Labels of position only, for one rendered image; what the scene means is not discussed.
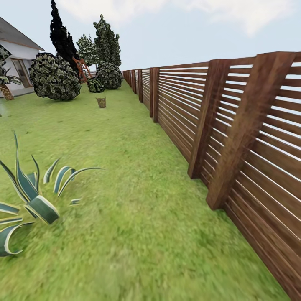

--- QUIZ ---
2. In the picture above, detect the wicker basket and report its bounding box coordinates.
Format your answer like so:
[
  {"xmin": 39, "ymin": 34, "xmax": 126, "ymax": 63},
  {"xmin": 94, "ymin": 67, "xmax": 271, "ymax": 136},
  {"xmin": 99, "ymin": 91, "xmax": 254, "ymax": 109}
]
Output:
[{"xmin": 97, "ymin": 97, "xmax": 106, "ymax": 107}]

